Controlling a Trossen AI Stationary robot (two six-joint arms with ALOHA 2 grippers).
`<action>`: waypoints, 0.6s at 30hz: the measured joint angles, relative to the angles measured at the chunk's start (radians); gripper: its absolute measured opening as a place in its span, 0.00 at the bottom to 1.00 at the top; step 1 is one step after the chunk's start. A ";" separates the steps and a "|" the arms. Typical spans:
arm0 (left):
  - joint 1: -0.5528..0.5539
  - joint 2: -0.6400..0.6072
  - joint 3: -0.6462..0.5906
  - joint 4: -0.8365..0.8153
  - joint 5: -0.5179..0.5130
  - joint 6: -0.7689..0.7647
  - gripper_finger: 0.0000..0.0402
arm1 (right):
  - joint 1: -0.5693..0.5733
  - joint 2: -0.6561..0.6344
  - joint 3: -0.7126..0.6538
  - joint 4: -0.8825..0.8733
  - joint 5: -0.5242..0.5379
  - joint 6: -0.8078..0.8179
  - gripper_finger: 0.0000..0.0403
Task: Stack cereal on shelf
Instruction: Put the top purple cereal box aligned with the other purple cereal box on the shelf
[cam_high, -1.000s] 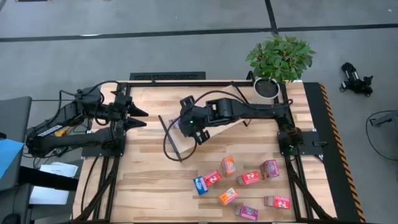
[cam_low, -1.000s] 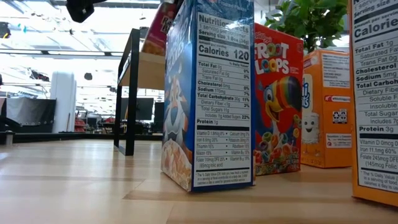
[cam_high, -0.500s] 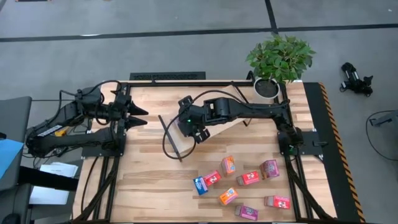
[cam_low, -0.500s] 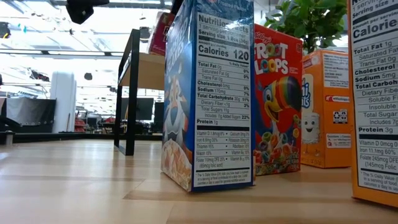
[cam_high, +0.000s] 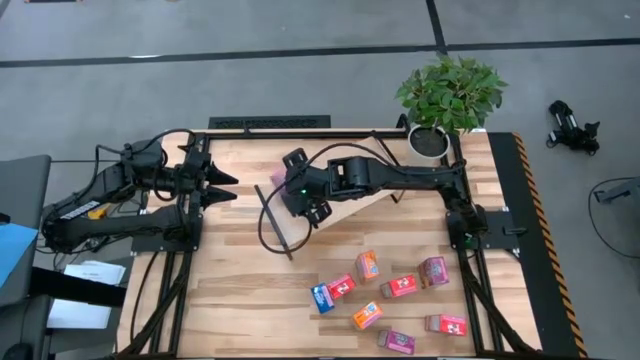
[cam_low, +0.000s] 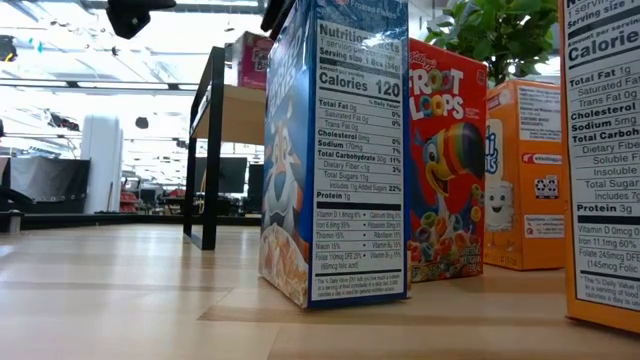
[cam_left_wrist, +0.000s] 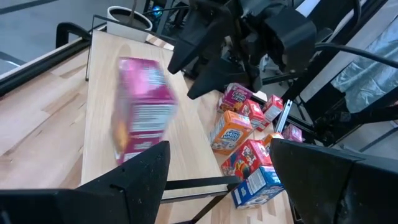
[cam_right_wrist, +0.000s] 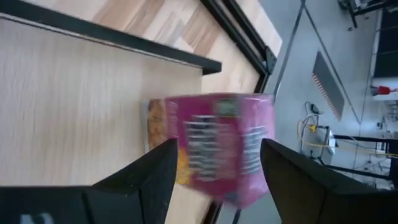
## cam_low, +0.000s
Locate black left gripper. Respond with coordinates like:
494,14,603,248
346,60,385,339
105,0,177,40

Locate blue Frosted Flakes cereal box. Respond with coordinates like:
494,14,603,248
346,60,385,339
258,0,411,310

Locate red Froot Loops cereal box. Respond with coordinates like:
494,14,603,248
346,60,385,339
407,37,489,284

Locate orange Mini Wheats cereal box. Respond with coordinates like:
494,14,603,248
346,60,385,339
558,0,640,335
483,79,569,271

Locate pink Raisin Bran cereal box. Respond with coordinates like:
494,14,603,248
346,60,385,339
224,30,274,91

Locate white pillar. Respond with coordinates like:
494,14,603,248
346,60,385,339
80,113,124,215

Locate black computer monitor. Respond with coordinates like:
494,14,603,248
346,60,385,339
194,156,249,195

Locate black draped table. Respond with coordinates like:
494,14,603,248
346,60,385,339
9,156,92,215

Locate red background items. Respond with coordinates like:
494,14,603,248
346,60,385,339
119,189,140,214

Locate green leafy plant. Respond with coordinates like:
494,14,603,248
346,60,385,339
424,0,561,86

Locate black frame wooden shelf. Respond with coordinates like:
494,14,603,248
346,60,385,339
182,46,269,251

